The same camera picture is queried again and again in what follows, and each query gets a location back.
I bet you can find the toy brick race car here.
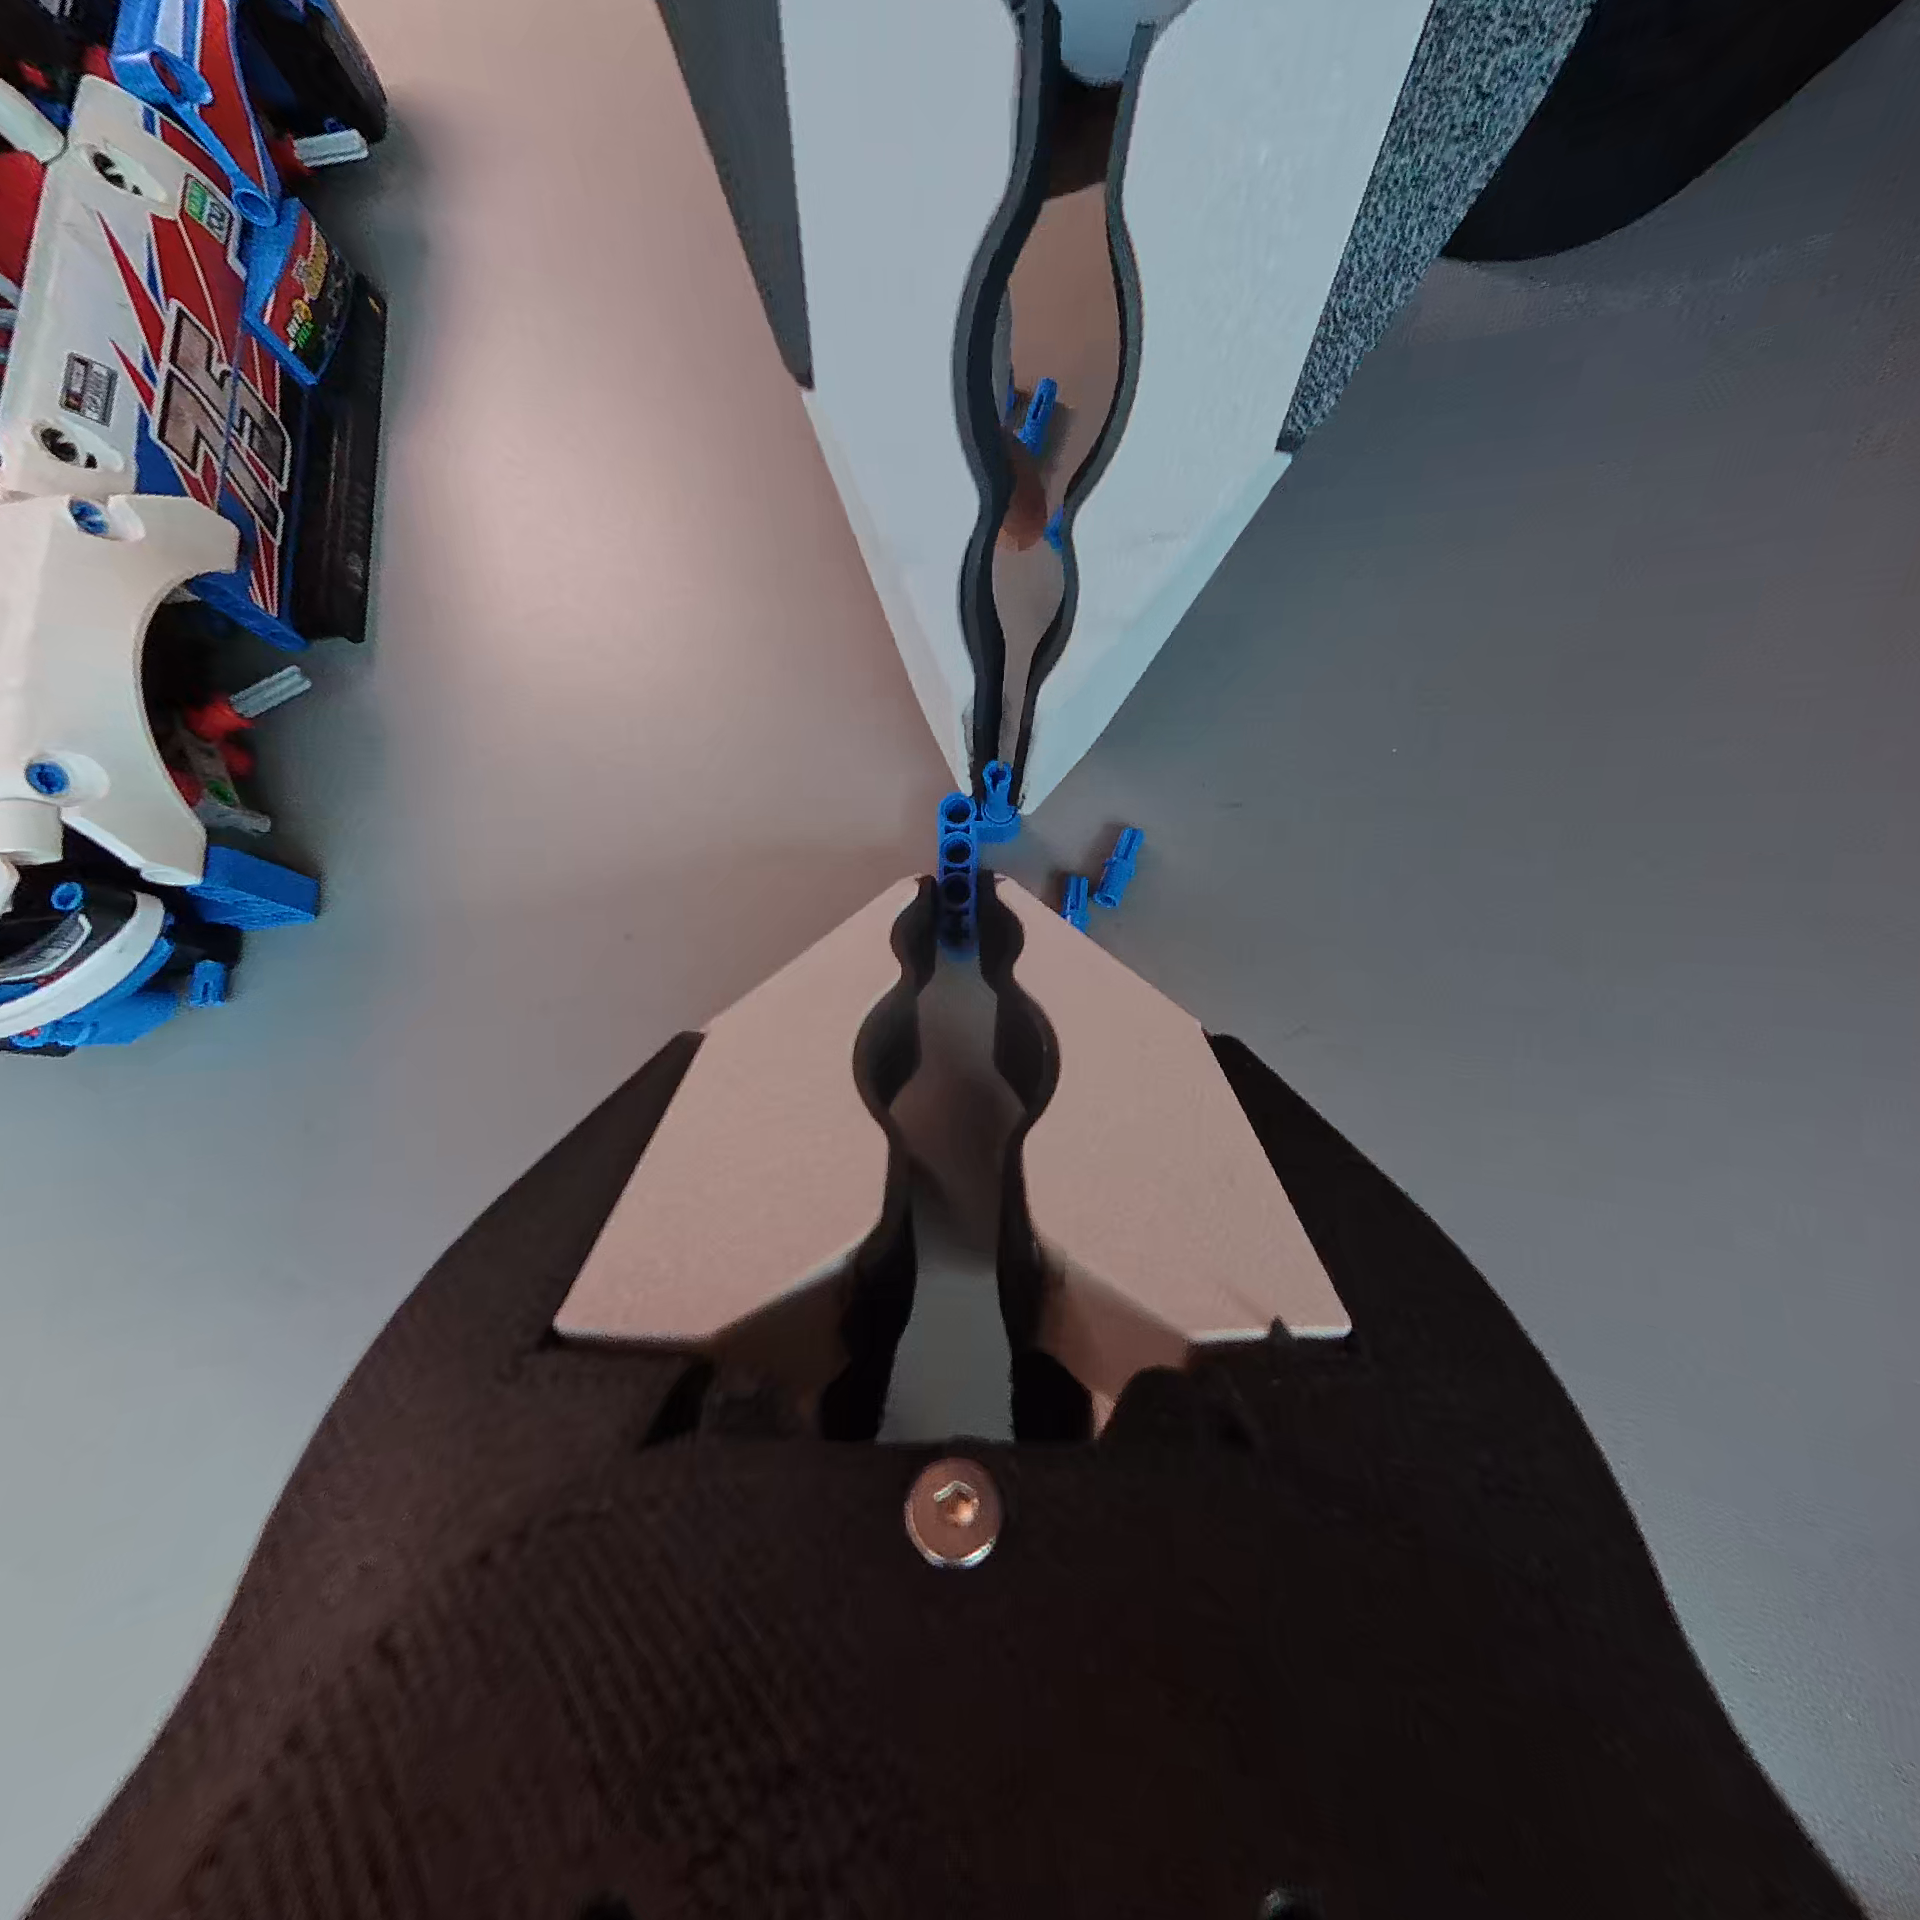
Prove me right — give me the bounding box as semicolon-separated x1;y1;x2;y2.
0;0;394;1054

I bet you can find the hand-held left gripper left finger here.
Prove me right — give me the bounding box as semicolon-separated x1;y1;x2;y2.
552;874;939;1443

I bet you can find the blue perforated brick beam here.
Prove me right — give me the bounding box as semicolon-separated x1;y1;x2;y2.
938;795;986;948

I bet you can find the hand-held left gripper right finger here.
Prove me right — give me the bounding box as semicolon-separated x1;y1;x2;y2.
976;874;1354;1445

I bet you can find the grey desk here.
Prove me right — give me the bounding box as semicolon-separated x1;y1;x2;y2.
0;0;1920;1920

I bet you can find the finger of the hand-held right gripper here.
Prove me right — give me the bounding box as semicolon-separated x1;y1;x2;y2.
776;0;1053;802
997;0;1439;817

